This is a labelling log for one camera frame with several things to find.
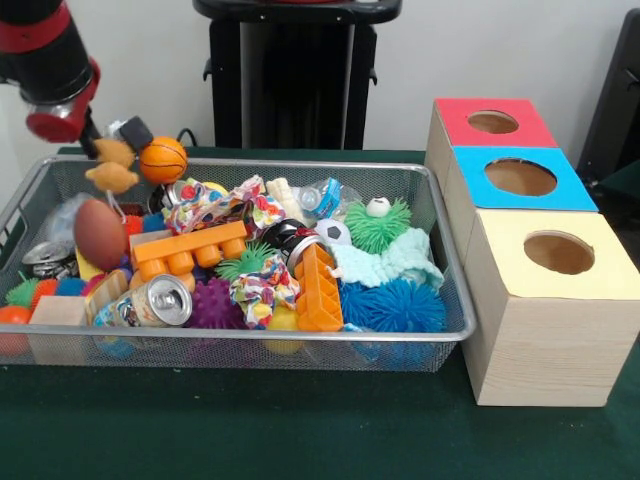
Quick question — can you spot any shallow clear mesh bin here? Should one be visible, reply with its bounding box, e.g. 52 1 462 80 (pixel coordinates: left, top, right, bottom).
0 154 476 372

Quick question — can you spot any red-orange ball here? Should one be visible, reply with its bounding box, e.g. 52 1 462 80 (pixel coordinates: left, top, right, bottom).
0 305 34 357

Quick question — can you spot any wooden box with three holes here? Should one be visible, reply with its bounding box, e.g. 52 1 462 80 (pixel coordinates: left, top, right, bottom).
424 97 640 407

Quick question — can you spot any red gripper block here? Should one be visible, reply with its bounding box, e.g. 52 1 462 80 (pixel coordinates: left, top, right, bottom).
24 57 104 161

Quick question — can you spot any blue spiky rubber ball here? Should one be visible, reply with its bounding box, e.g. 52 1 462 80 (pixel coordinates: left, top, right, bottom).
339 278 447 334

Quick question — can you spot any orange plush toy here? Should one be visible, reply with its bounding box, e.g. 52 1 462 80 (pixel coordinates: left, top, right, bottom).
83 137 141 226

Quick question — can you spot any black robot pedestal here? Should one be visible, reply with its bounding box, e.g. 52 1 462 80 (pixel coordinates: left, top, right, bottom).
192 0 404 150

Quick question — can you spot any brown rubber ball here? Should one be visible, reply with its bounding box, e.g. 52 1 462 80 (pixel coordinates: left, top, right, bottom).
73 198 129 271

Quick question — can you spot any small soccer ball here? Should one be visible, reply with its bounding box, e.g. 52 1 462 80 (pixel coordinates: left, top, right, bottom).
314 218 352 246

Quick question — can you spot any green fuzzy ball with eye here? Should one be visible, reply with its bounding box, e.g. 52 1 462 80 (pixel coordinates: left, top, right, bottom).
344 196 414 254

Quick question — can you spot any purple spiky ball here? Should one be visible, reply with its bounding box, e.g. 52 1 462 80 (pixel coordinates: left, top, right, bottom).
188 277 249 330

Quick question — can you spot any light blue knitted cloth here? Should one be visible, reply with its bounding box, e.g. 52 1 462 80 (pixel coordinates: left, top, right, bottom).
332 227 445 291

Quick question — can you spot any black upright panel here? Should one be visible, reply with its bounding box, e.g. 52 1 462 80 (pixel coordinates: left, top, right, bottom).
577 7 640 194

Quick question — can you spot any colourful drink can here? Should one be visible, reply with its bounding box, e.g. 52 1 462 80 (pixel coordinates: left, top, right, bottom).
94 273 195 329

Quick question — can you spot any small orange basketball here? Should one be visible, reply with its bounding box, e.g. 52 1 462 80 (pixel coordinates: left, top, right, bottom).
138 135 189 184

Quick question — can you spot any plain wooden cube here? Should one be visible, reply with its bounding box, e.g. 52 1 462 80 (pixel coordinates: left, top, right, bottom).
28 294 89 327

